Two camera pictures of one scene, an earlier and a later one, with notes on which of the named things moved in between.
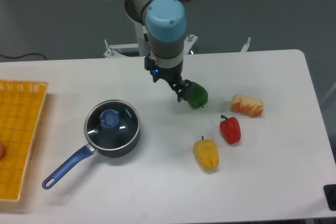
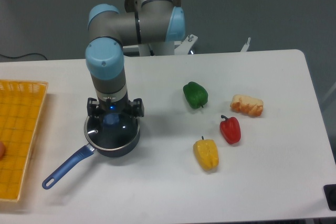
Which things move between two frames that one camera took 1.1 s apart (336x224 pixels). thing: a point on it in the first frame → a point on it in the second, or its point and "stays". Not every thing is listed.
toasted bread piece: (247, 105) stays
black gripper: (172, 75) → (95, 108)
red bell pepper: (230, 129) stays
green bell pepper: (200, 96) stays
